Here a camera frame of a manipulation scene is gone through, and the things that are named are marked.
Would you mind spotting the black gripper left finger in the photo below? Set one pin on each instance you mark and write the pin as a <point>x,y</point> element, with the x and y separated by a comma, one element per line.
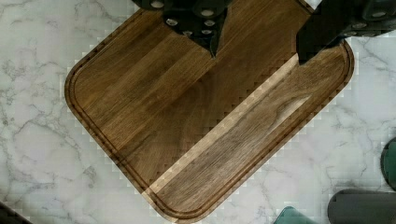
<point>201,21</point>

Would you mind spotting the teal green object bottom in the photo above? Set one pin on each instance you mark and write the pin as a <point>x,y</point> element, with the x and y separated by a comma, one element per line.
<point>290,215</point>

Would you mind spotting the brown wooden cutting board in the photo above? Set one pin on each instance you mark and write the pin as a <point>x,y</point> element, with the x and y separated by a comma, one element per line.
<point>188,128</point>

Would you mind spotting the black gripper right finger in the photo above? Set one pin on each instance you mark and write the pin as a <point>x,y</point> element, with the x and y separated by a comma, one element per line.
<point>335,20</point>

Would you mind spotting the dark object bottom left corner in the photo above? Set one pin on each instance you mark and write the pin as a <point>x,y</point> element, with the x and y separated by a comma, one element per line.
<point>9,216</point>

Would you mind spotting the dark grey rounded object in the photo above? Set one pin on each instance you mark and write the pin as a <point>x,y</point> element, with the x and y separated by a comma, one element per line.
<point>356,206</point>

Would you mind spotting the dark green object right edge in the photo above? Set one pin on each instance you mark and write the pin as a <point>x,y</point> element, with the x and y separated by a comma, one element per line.
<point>388,163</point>

